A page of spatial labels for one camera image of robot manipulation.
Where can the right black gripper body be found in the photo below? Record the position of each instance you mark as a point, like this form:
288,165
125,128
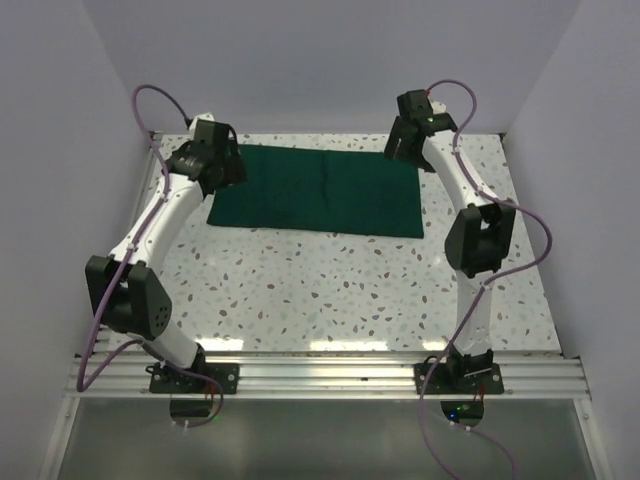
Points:
411,155

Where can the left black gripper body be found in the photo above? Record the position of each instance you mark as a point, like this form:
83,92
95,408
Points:
184,151

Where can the green surgical drape cloth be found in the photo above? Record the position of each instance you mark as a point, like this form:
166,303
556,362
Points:
355,193

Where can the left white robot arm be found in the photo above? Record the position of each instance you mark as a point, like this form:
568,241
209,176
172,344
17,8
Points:
124,286

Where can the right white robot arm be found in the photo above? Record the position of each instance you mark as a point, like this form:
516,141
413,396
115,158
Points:
476,245

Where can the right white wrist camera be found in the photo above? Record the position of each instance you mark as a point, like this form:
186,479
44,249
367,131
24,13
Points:
438,107

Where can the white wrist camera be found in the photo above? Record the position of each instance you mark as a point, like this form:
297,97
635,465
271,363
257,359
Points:
208,116
438,107

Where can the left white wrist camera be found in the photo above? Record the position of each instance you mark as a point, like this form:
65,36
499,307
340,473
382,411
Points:
208,116

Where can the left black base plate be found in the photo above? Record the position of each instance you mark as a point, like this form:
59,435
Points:
165,380

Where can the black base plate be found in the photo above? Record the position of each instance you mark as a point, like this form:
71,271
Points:
442,382
165,380

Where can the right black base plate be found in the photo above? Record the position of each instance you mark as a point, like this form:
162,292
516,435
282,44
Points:
442,382

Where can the aluminium mounting rail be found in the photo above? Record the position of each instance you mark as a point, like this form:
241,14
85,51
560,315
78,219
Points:
392,376

